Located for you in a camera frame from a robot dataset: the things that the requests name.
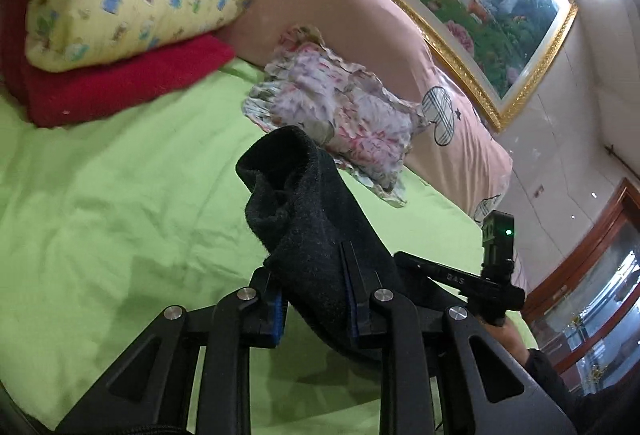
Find floral ruffled pillow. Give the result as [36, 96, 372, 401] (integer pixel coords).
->
[242, 26, 431, 208]

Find person's right hand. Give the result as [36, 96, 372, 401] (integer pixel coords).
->
[484, 315, 531, 367]

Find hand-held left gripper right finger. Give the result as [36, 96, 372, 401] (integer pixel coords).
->
[340, 242, 578, 435]

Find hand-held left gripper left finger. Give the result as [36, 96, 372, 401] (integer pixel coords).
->
[55, 267, 289, 435]

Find green bed sheet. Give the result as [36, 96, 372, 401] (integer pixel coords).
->
[0, 57, 543, 435]

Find dark metal rod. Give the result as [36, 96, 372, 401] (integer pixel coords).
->
[604, 144, 640, 182]

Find red fleece blanket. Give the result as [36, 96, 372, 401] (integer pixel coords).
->
[0, 0, 237, 128]

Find wooden glass door cabinet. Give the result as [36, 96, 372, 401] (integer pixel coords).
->
[520, 177, 640, 391]

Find person's right forearm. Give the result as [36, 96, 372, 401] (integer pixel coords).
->
[519, 347, 640, 435]

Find black pants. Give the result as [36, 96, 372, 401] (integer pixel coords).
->
[235, 126, 442, 373]

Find pink plaid print quilt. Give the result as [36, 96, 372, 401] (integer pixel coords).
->
[220, 0, 528, 291]

